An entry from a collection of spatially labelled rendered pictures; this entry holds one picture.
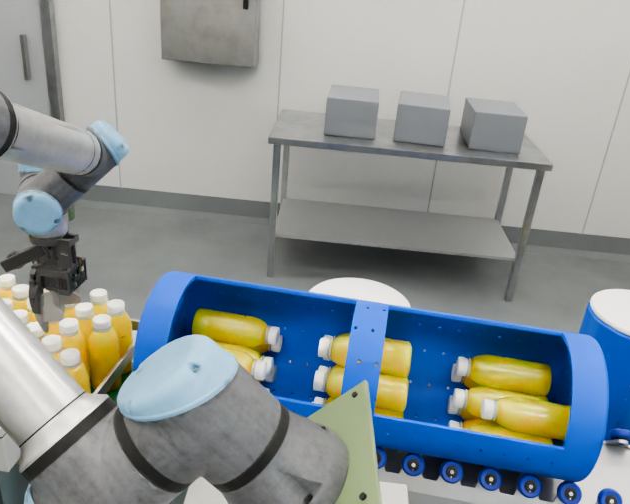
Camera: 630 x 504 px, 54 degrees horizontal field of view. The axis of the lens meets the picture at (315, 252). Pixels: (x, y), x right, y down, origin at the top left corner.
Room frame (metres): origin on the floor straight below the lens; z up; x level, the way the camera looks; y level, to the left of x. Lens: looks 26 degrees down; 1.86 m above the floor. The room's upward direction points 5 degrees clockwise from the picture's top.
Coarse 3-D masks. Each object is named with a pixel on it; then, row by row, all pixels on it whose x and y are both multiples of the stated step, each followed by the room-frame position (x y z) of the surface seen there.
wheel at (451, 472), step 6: (444, 462) 0.92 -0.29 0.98; (450, 462) 0.92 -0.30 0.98; (456, 462) 0.92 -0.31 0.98; (444, 468) 0.91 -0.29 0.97; (450, 468) 0.91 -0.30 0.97; (456, 468) 0.91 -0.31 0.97; (462, 468) 0.91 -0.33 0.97; (444, 474) 0.91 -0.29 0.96; (450, 474) 0.91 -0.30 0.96; (456, 474) 0.90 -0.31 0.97; (462, 474) 0.91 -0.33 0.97; (444, 480) 0.90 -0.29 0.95; (450, 480) 0.90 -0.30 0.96; (456, 480) 0.90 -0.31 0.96
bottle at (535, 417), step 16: (496, 400) 0.96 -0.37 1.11; (512, 400) 0.95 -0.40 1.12; (528, 400) 0.95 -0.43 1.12; (496, 416) 0.94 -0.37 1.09; (512, 416) 0.92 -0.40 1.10; (528, 416) 0.92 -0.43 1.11; (544, 416) 0.92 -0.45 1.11; (560, 416) 0.92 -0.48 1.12; (528, 432) 0.92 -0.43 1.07; (544, 432) 0.91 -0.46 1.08; (560, 432) 0.91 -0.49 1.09
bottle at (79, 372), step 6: (66, 366) 1.00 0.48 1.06; (72, 366) 1.00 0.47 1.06; (78, 366) 1.01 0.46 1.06; (84, 366) 1.03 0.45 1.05; (72, 372) 1.00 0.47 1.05; (78, 372) 1.00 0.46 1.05; (84, 372) 1.01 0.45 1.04; (78, 378) 1.00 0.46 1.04; (84, 378) 1.01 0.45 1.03; (84, 384) 1.01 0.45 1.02; (90, 390) 1.03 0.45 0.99
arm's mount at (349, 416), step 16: (336, 400) 0.65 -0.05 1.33; (352, 400) 0.63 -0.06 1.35; (368, 400) 0.61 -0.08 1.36; (320, 416) 0.63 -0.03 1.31; (336, 416) 0.62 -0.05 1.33; (352, 416) 0.60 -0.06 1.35; (368, 416) 0.58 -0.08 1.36; (336, 432) 0.59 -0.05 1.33; (352, 432) 0.57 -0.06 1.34; (368, 432) 0.56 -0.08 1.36; (352, 448) 0.55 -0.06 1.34; (368, 448) 0.53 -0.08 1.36; (352, 464) 0.52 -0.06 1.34; (368, 464) 0.51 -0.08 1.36; (352, 480) 0.50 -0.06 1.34; (368, 480) 0.49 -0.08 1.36; (352, 496) 0.48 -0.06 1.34; (368, 496) 0.47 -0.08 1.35
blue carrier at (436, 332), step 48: (192, 288) 1.21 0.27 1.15; (240, 288) 1.18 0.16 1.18; (144, 336) 0.98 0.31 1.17; (288, 336) 1.19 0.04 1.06; (336, 336) 1.18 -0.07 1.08; (384, 336) 0.98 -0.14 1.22; (432, 336) 1.15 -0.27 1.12; (480, 336) 1.14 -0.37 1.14; (528, 336) 1.11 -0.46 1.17; (576, 336) 1.02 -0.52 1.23; (288, 384) 1.12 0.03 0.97; (432, 384) 1.13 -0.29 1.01; (576, 384) 0.90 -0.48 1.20; (384, 432) 0.89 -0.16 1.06; (432, 432) 0.88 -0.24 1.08; (480, 432) 0.88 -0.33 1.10; (576, 432) 0.86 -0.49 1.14; (576, 480) 0.87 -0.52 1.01
